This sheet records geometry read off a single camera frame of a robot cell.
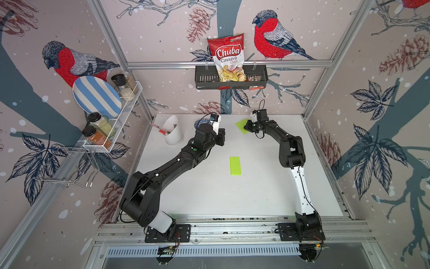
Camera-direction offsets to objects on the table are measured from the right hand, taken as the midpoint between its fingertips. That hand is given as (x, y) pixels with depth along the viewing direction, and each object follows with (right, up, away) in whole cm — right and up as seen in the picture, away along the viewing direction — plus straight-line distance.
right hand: (243, 126), depth 115 cm
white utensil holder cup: (-44, -3, -19) cm, 48 cm away
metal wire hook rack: (-68, -15, -58) cm, 91 cm away
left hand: (-12, 0, -33) cm, 35 cm away
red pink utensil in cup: (-52, -2, -16) cm, 54 cm away
